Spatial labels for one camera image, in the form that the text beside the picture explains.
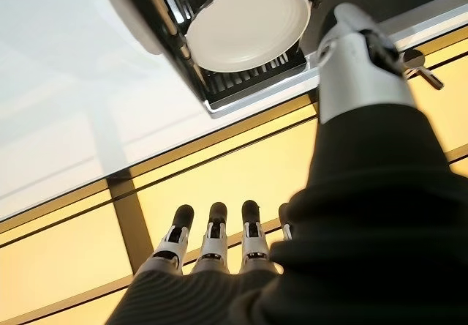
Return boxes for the stainless steel sink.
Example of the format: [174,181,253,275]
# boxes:
[93,0,468,121]

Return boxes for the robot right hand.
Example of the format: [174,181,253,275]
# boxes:
[105,3,468,325]

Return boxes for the beige ceramic plate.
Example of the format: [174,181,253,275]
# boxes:
[185,0,313,74]

